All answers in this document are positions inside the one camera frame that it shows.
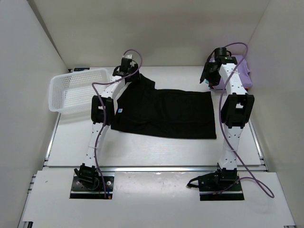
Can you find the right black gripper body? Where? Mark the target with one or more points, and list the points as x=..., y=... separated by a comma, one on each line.
x=213, y=76

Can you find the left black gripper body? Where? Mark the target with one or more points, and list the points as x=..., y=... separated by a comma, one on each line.
x=134, y=76

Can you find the black t shirt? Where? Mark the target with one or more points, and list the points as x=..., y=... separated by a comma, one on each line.
x=169, y=113

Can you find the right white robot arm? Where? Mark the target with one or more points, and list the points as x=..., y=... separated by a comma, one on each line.
x=234, y=113

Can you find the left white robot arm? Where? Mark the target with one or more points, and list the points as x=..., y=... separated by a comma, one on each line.
x=102, y=116

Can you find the purple folded t shirt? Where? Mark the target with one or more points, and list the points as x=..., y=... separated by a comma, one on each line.
x=243, y=74

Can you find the small dark label plate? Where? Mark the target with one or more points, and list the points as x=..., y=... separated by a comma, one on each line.
x=77, y=69

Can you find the white plastic basket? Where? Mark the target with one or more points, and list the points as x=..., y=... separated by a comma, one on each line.
x=72, y=92

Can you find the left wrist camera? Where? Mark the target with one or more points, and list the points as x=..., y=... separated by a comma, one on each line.
x=129, y=57

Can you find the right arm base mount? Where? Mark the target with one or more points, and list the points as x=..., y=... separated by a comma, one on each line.
x=209, y=184

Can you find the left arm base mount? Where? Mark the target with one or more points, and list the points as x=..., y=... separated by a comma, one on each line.
x=82, y=190

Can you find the aluminium rail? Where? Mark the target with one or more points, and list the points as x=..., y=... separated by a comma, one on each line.
x=162, y=168

